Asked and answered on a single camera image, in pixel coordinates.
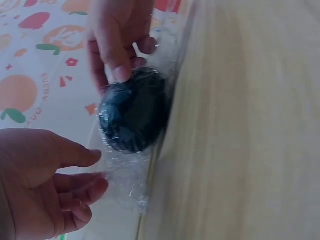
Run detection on dark round object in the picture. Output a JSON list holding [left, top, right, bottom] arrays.
[[97, 66, 174, 154]]

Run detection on person's right hand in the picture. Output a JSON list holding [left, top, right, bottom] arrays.
[[85, 0, 161, 96]]

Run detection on person's left hand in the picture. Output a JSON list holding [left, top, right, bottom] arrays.
[[0, 128, 110, 240]]

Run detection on clear plastic wrap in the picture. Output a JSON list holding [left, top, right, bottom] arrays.
[[95, 14, 181, 216]]

